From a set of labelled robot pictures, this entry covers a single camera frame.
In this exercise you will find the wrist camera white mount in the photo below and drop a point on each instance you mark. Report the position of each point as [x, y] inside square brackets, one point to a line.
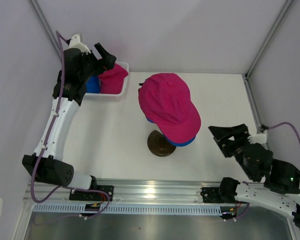
[261, 137]
[76, 42]

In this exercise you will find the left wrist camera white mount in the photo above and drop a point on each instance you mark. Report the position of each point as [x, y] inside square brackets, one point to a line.
[76, 42]

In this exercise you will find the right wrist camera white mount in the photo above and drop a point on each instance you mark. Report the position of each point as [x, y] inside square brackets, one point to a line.
[261, 137]

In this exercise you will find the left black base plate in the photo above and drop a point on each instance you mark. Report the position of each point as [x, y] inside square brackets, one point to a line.
[100, 196]

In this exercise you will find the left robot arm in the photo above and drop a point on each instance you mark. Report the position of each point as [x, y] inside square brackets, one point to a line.
[46, 164]

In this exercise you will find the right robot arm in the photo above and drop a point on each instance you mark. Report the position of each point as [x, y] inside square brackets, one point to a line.
[280, 179]

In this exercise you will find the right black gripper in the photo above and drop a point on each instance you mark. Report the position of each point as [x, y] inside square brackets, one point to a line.
[222, 133]

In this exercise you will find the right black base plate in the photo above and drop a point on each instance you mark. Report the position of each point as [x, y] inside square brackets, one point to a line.
[210, 195]

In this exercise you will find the white slotted cable duct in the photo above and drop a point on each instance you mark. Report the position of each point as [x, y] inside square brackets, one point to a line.
[135, 209]

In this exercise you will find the blue baseball cap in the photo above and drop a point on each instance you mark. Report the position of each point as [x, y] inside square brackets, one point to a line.
[179, 135]

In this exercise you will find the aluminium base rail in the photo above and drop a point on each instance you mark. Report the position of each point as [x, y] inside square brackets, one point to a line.
[130, 192]

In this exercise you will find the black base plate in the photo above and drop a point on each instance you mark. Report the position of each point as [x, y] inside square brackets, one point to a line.
[100, 196]
[210, 195]

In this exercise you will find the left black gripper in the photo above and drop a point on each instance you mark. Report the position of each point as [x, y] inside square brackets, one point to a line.
[106, 63]

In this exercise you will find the white plastic basket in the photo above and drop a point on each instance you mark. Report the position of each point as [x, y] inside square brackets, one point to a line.
[91, 96]

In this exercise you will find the pink baseball cap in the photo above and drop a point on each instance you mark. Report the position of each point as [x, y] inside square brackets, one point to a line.
[165, 98]

